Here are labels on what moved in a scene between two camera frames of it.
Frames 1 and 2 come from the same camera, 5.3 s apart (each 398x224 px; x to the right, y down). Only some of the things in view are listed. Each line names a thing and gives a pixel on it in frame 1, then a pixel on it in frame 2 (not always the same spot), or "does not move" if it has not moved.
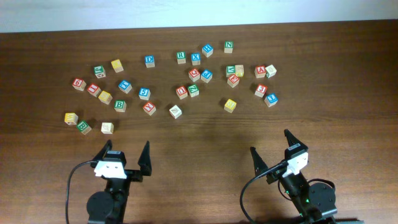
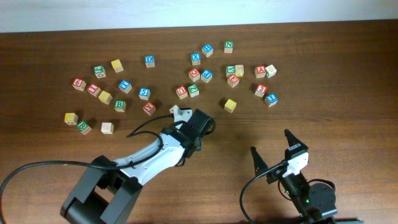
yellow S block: [105, 97] does not move
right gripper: [260, 165] does not move
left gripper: [134, 173] -> [189, 125]
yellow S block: [230, 106] does not move
